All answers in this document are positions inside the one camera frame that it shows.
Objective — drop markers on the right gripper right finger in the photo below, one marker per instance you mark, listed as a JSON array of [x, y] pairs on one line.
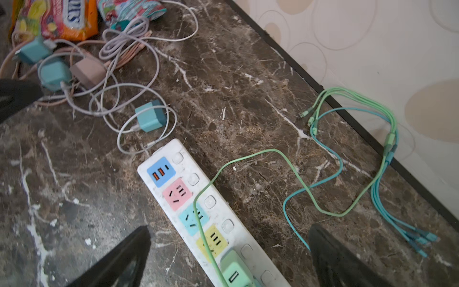
[[336, 266]]

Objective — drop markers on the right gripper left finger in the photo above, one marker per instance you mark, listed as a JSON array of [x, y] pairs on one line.
[[123, 266]]

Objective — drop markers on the white multicolour power strip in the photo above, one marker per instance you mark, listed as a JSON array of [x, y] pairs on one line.
[[202, 217]]

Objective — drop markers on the light green charger plug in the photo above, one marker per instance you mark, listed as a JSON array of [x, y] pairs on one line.
[[235, 272]]

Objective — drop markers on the pink charger plug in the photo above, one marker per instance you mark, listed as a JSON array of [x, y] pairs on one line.
[[88, 72]]

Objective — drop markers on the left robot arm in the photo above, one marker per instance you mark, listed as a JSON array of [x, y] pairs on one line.
[[17, 95]]

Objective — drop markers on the teal charger plug small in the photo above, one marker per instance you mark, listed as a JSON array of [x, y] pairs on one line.
[[54, 72]]

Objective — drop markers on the orange Fox's candy bag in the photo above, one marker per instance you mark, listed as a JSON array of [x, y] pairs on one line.
[[75, 20]]

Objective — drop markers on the teal candy bag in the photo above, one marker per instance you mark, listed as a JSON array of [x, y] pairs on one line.
[[116, 11]]

